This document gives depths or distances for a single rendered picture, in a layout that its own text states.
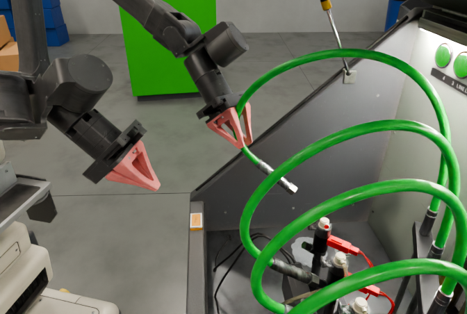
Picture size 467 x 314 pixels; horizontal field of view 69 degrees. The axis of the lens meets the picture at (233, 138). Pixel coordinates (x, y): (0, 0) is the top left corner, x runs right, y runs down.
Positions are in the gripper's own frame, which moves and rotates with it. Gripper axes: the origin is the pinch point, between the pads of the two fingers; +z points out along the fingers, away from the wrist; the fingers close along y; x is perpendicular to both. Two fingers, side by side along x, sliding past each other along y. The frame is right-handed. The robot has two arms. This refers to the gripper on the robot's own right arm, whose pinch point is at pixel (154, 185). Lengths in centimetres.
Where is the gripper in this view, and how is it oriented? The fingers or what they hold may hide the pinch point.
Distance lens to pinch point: 56.1
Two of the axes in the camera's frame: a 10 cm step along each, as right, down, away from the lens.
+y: 7.0, -5.4, -4.7
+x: 1.8, -5.0, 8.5
